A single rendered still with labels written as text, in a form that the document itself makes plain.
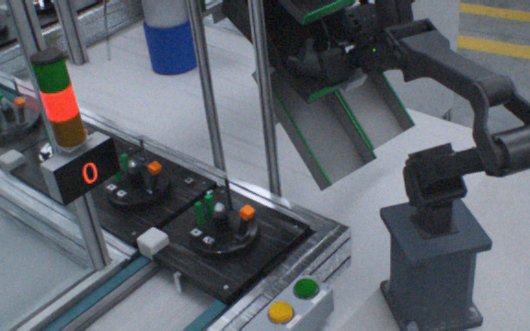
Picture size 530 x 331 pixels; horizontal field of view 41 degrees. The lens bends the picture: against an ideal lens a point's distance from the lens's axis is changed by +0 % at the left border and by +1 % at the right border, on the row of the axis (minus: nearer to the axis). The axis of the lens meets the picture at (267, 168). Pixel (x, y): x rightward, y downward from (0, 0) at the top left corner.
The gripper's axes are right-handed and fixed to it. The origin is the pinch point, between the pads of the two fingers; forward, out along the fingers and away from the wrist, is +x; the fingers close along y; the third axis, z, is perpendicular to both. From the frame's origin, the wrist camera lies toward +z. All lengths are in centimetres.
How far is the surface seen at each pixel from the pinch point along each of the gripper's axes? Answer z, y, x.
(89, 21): 20, 12, 135
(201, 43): 8.8, 17.1, 26.8
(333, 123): -15.3, -2.1, 17.3
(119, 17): 18, 1, 139
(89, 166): -3, 50, 8
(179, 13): 14, -4, 93
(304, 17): 9.3, 8.0, -1.3
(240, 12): 12.6, 10.7, 17.7
